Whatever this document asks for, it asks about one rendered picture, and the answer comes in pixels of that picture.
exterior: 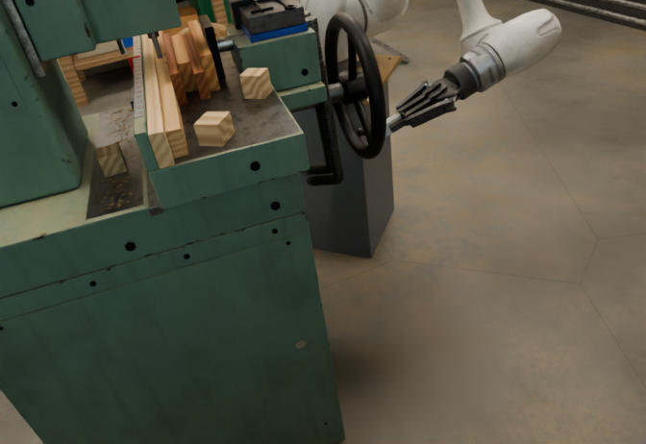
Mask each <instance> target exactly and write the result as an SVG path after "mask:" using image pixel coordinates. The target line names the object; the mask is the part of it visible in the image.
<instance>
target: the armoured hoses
mask: <svg viewBox="0 0 646 444"><path fill-rule="evenodd" d="M304 12H305V18H306V23H308V27H311V28H312V29H313V30H314V31H315V34H316V41H317V49H318V57H319V64H320V71H321V82H322V83H323V84H324V85H325V87H326V92H327V101H324V102H320V103H319V107H316V108H315V112H316V118H317V123H318V128H319V133H320V138H321V143H322V148H323V153H324V158H325V163H319V164H309V166H310V169H309V170H306V171H302V173H303V174H305V175H316V174H328V175H317V176H309V177H308V178H307V184H308V185H310V186H316V185H338V184H340V183H341V182H342V180H343V174H344V173H343V168H342V160H341V155H340V153H339V147H338V146H339V145H338V140H337V134H336V128H335V121H334V115H333V109H332V103H331V97H330V91H329V88H328V82H327V80H328V79H327V76H326V72H325V71H326V69H325V65H324V60H323V56H322V54H323V53H322V49H321V47H322V46H321V45H320V44H321V42H320V38H319V37H320V35H319V27H318V22H317V17H316V16H311V13H310V12H307V11H304ZM331 173H333V174H331Z"/></svg>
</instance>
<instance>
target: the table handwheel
mask: <svg viewBox="0 0 646 444"><path fill-rule="evenodd" d="M341 28H342V29H343V30H344V31H345V32H346V34H347V38H348V74H346V75H341V76H339V71H338V61H337V43H338V36H339V32H340V30H341ZM357 54H358V57H359V60H360V65H361V68H362V72H363V74H362V73H361V72H359V71H357ZM325 64H326V73H327V79H328V85H329V86H328V88H329V91H330V97H331V103H333V105H334V109H335V114H336V117H337V120H338V123H339V125H340V128H341V130H342V132H343V134H344V136H345V138H346V140H347V141H348V143H349V145H350V146H351V148H352V149H353V150H354V152H355V153H356V154H357V155H358V156H360V157H361V158H363V159H366V160H371V159H374V158H376V157H377V156H378V155H379V154H380V152H381V151H382V149H383V146H384V143H385V133H386V108H385V93H384V88H383V82H382V78H381V74H380V70H379V66H378V64H377V60H376V57H375V54H374V52H373V49H372V46H371V44H370V42H369V39H368V37H367V35H366V33H365V32H364V30H363V28H362V27H361V25H360V24H359V22H358V21H357V20H356V19H355V18H354V17H353V16H352V15H350V14H348V13H346V12H339V13H336V14H335V15H334V16H333V17H332V18H331V19H330V21H329V23H328V26H327V29H326V34H325ZM367 98H369V105H370V114H371V126H370V123H369V121H368V118H367V114H366V111H365V108H364V105H363V102H365V101H366V100H367ZM350 105H354V106H355V108H356V111H357V113H358V116H359V119H360V123H361V125H362V127H363V130H364V133H365V136H366V139H367V142H368V145H366V144H365V143H364V142H363V141H362V140H361V138H360V137H359V135H358V133H357V131H356V129H355V127H354V125H353V123H352V120H351V118H350V115H349V112H348V110H347V107H346V106H350ZM316 107H319V103H316V104H312V105H308V106H304V107H301V108H297V109H293V110H289V112H290V113H294V112H298V111H304V110H308V109H312V108H316Z"/></svg>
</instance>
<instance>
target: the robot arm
mask: <svg viewBox="0 0 646 444"><path fill-rule="evenodd" d="M297 2H298V3H299V4H301V5H302V6H303V7H304V11H307V12H310V13H311V16H316V17H317V22H318V27H319V35H320V37H319V38H320V42H321V44H320V45H321V46H322V47H321V49H322V53H323V54H322V56H323V60H324V62H325V34H326V29H327V26H328V23H329V21H330V19H331V18H332V17H333V16H334V15H335V14H336V13H339V12H346V13H348V14H350V15H352V16H353V17H354V18H355V19H356V20H357V21H358V22H359V24H360V25H361V27H362V28H363V30H364V32H365V33H366V35H367V37H373V36H375V35H377V34H380V33H382V32H384V31H387V30H388V29H390V28H392V27H394V26H395V25H396V24H397V23H399V22H400V21H401V19H402V18H403V17H404V15H405V14H406V12H407V10H408V7H409V3H410V0H297ZM457 3H458V7H459V11H460V18H461V22H462V27H463V31H462V35H461V38H460V48H461V57H460V62H457V63H456V64H454V65H453V66H451V67H449V68H448V69H446V70H445V72H444V77H443V78H442V79H439V80H436V81H435V82H433V83H431V84H428V81H427V80H425V81H423V82H422V83H421V85H420V86H419V87H418V88H417V89H416V90H414V91H413V92H412V93H411V94H410V95H408V96H407V97H406V98H405V99H404V100H402V101H401V102H400V103H399V104H398V105H396V106H395V108H396V113H395V114H393V115H391V116H390V117H389V118H388V119H387V120H386V133H385V137H387V136H389V135H391V134H392V133H394V132H396V131H397V130H399V129H401V128H403V127H404V126H408V125H410V126H411V127H412V128H415V127H417V126H419V125H421V124H423V123H426V122H428V121H430V120H432V119H434V118H437V117H439V116H441V115H442V114H444V113H447V112H451V111H456V110H457V107H456V101H458V100H459V99H460V100H465V99H466V98H468V97H469V96H471V95H473V94H474V93H476V92H477V91H478V92H484V91H485V90H487V89H489V88H490V87H492V86H494V85H496V84H497V83H500V82H501V81H502V80H504V79H506V78H507V77H510V76H514V75H516V74H518V73H520V72H522V71H524V70H525V69H527V68H529V67H530V66H532V65H534V64H535V63H537V62H539V61H540V60H541V59H543V58H544V57H545V56H547V55H548V54H549V53H550V52H551V51H552V50H553V49H554V48H555V47H556V45H557V44H558V43H559V41H560V40H561V36H562V33H561V27H560V24H559V21H558V19H557V18H556V17H555V15H554V14H553V13H551V12H550V11H548V10H546V9H540V10H535V11H531V12H526V13H523V14H521V15H519V16H518V17H516V18H514V19H512V20H510V21H508V22H506V23H505V24H503V23H502V21H501V20H499V19H495V18H493V17H491V16H490V15H489V14H488V12H487V11H486V9H485V6H484V3H483V1H482V0H457ZM337 61H338V71H339V76H341V75H346V74H348V38H347V34H346V32H345V31H344V30H343V29H342V28H341V30H340V32H339V36H338V43H337Z"/></svg>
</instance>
